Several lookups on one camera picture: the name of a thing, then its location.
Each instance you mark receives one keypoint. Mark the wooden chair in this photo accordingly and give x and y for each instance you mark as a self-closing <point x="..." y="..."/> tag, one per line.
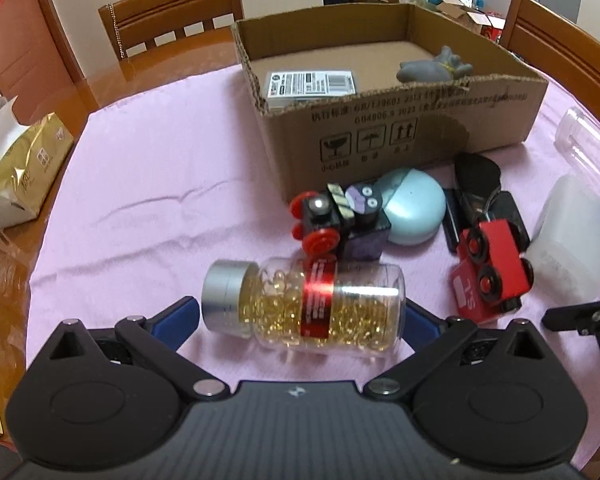
<point x="180" y="7"/>
<point x="555" y="30"/>

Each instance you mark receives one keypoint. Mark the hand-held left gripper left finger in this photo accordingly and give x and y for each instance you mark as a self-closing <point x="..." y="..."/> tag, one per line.
<point x="177" y="319"/>

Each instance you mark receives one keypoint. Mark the white labelled flat box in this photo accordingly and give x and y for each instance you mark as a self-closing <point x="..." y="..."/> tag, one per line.
<point x="310" y="84"/>

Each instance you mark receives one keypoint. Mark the clear glass jar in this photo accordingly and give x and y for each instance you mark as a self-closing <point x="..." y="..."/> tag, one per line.
<point x="585" y="145"/>

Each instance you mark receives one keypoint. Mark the gold tissue pack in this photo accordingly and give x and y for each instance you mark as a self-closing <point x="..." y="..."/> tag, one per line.
<point x="25" y="160"/>

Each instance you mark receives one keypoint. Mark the teal round case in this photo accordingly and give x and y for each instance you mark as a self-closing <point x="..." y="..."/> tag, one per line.
<point x="415" y="210"/>

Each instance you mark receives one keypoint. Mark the brown cardboard box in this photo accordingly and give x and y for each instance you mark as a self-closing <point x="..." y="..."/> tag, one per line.
<point x="300" y="150"/>

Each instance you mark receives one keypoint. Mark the pink tablecloth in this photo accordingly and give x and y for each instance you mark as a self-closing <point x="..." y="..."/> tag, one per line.
<point x="155" y="210"/>

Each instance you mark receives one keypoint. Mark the brown wooden door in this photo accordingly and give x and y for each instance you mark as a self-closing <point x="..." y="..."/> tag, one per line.
<point x="30" y="35"/>

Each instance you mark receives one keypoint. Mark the white plastic container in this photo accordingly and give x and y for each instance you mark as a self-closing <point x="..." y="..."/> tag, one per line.
<point x="570" y="240"/>

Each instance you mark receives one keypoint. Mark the black shoehorn-shaped object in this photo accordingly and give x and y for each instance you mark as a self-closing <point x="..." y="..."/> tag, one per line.
<point x="475" y="175"/>

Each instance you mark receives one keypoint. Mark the red floor box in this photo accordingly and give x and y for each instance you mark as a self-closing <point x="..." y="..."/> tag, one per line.
<point x="494" y="27"/>

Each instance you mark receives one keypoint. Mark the clear capsule bottle silver cap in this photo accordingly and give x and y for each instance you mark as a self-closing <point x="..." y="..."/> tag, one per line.
<point x="352" y="310"/>

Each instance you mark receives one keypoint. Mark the open cardboard floor box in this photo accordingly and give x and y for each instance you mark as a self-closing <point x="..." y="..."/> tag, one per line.
<point x="460" y="7"/>

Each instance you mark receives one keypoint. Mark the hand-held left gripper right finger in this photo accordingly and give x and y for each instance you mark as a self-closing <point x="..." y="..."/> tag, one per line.
<point x="421" y="326"/>

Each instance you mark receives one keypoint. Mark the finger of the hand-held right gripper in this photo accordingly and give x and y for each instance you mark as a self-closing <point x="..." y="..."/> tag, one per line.
<point x="575" y="317"/>

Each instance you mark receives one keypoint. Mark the black toy train red wheels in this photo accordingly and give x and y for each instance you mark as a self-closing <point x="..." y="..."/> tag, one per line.
<point x="365" y="240"/>

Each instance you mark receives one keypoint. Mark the grey elephant toy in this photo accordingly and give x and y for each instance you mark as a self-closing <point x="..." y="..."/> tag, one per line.
<point x="430" y="67"/>

